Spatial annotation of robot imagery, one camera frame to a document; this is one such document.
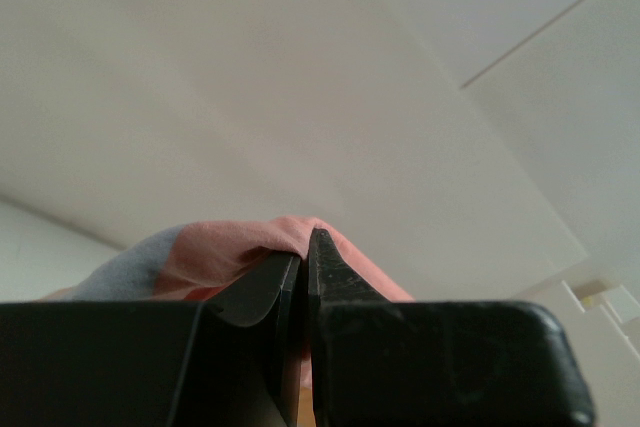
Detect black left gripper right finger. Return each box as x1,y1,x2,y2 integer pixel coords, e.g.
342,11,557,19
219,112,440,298
307,229,596,426

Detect checkered orange blue cloth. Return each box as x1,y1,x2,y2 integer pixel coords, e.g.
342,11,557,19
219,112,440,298
37,215,416,398

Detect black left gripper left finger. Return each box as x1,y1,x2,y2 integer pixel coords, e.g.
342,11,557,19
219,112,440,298
1,253,301,426

